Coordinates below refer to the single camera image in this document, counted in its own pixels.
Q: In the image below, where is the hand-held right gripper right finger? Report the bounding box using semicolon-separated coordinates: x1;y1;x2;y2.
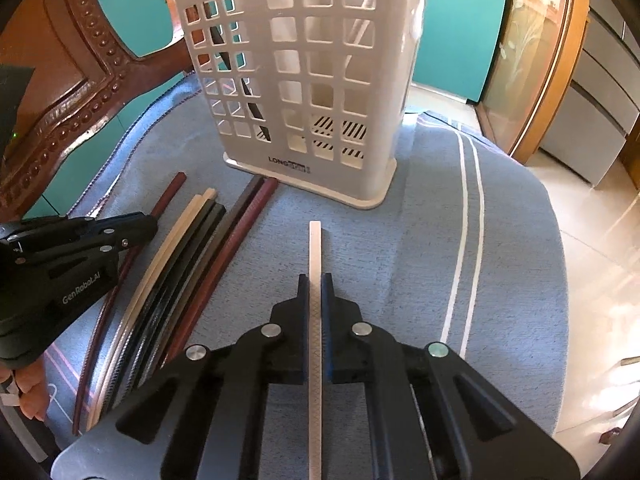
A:
324;272;521;480

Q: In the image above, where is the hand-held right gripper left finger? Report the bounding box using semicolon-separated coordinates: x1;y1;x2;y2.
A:
112;274;308;480

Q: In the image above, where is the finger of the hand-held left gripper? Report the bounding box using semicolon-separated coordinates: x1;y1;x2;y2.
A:
95;232;157;261
55;212;159;241

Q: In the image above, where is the set of mixed chopsticks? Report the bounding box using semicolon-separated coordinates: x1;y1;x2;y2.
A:
72;171;279;436

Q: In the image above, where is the white textured chopstick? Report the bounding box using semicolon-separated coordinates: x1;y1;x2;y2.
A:
306;220;326;480

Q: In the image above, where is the white plastic utensil basket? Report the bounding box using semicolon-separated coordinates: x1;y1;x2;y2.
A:
165;0;436;211

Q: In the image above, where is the person's left hand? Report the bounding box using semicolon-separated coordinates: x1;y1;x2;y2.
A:
0;357;53;423

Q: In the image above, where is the blue striped cloth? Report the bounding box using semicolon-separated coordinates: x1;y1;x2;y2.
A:
42;67;568;480

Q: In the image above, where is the black chopstick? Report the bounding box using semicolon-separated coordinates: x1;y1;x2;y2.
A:
209;10;272;142

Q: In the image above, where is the carved wooden chair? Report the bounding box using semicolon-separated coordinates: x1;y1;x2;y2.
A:
0;0;201;221

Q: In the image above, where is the cream chopstick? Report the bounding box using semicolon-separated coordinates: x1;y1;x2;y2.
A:
351;0;378;48

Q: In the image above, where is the wood-framed glass door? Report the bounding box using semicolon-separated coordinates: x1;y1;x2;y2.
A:
475;0;593;166

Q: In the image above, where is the grey refrigerator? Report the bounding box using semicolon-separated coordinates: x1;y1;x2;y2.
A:
540;0;640;188

